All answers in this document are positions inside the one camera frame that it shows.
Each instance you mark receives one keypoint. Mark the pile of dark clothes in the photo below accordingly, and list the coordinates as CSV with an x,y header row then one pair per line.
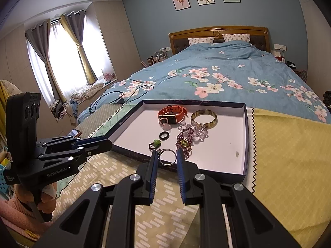
x,y
327,99

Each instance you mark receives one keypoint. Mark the grey and yellow right curtain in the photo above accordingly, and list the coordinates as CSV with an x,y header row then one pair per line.
x,y
73,24

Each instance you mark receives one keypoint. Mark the crumpled blanket on window seat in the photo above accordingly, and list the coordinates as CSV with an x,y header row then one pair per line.
x,y
87,92

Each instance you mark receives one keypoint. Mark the dark blue shallow box tray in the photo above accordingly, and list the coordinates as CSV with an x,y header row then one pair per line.
x,y
221,152

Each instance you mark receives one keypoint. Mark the patchwork patterned bed cloth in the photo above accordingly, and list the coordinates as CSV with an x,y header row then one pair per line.
x,y
289,173

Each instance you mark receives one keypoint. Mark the beige wardrobe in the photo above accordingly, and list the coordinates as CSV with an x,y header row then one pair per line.
x,y
115,28

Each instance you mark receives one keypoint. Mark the grey and yellow curtain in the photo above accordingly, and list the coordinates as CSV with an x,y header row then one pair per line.
x,y
37,39
73,24

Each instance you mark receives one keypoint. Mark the grey and yellow left curtain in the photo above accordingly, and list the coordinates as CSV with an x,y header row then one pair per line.
x,y
37,39

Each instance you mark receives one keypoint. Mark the blue floral duvet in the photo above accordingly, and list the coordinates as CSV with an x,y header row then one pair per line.
x,y
232,71

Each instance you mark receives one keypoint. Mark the left nightstand clutter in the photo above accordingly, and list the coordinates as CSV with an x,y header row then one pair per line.
x,y
159,56

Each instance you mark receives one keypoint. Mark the orange smart watch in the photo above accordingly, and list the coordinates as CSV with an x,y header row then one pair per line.
x,y
173,114

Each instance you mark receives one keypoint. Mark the gold amber bangle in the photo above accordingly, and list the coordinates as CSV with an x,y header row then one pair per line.
x,y
205,118

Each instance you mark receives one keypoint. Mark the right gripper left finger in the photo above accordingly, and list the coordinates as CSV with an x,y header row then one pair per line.
x,y
105,216

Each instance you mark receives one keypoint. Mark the right patterned pillow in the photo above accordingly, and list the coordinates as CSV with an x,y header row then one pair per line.
x,y
236,37

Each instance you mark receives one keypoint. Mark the pink flower framed picture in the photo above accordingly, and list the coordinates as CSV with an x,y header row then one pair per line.
x,y
181,4

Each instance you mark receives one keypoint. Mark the patterned pillow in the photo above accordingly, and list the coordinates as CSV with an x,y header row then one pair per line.
x,y
193,41
236,37

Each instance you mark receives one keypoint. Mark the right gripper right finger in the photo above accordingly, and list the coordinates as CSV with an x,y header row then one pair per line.
x,y
230,215

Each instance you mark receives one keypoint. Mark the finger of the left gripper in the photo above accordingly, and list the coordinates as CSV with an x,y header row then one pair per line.
x,y
70,150
100,143

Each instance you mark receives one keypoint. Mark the left patterned pillow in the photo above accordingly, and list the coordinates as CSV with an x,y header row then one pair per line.
x,y
193,41

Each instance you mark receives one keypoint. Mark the white wall socket right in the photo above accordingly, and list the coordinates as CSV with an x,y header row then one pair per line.
x,y
280,47

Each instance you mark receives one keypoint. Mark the wooden bed headboard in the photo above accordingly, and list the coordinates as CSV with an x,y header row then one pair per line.
x,y
259,36

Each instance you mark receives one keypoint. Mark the black smartphone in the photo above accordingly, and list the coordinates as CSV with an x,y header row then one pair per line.
x,y
74,133

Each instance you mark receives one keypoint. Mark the pink left sleeve forearm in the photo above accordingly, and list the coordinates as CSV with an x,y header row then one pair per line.
x,y
17,218

